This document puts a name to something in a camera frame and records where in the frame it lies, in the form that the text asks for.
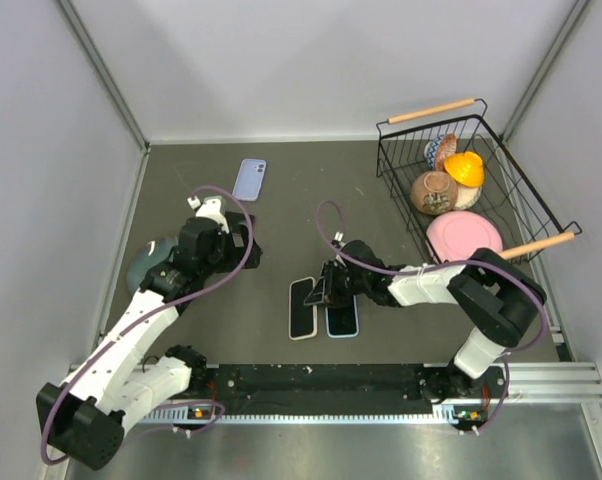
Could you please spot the silver edged black phone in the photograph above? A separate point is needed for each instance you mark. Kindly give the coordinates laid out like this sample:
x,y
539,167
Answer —
x,y
302,310

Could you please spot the cream white phone case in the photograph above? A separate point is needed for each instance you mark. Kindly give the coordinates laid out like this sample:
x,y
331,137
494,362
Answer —
x,y
302,309

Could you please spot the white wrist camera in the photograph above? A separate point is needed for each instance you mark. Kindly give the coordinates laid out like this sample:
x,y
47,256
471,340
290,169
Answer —
x,y
209,216
338,240

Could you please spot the light blue phone case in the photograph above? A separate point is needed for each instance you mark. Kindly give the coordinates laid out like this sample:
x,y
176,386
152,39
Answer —
x,y
342,320

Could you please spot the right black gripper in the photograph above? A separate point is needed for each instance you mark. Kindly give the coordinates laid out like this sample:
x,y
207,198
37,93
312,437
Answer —
x,y
327,285

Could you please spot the black wire basket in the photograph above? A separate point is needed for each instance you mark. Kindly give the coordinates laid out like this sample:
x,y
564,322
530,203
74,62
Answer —
x,y
508,199

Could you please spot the white cream bowl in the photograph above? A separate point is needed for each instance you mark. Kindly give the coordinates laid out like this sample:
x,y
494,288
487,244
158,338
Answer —
x,y
466,197

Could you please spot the yellow bowl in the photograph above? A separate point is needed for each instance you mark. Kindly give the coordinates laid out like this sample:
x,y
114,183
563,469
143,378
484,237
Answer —
x,y
466,168

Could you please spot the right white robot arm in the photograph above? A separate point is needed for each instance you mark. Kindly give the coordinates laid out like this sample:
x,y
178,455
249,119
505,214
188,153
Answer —
x,y
505,306

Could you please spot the teal ceramic plate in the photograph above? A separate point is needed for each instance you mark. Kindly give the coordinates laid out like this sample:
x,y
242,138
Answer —
x,y
143,260

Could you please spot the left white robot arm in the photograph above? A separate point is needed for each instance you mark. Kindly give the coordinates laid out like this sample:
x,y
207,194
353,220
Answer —
x,y
88,415

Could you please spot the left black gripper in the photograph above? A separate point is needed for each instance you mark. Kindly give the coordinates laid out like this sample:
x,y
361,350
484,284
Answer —
x,y
237,254

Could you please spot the brown patterned bowl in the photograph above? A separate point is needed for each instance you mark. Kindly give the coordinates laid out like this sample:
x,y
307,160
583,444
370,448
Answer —
x,y
434,193

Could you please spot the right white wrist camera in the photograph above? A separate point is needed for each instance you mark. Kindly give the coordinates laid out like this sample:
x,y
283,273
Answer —
x,y
338,240

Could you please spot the red patterned shell dish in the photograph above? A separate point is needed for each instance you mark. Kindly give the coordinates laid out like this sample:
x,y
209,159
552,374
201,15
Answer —
x,y
446,148

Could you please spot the pink plate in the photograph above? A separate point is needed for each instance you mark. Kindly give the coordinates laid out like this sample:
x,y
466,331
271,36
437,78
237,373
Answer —
x,y
457,235

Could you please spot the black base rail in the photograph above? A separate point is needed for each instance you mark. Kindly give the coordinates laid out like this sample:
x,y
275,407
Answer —
x,y
340,389

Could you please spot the blue patterned bowl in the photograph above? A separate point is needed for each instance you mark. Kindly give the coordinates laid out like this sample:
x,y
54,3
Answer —
x,y
431,149

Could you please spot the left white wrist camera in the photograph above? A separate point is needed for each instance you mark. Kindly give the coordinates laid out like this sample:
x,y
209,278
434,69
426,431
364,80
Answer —
x,y
209,216

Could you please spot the lavender purple phone case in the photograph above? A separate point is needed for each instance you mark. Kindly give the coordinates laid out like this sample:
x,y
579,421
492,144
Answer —
x,y
249,179

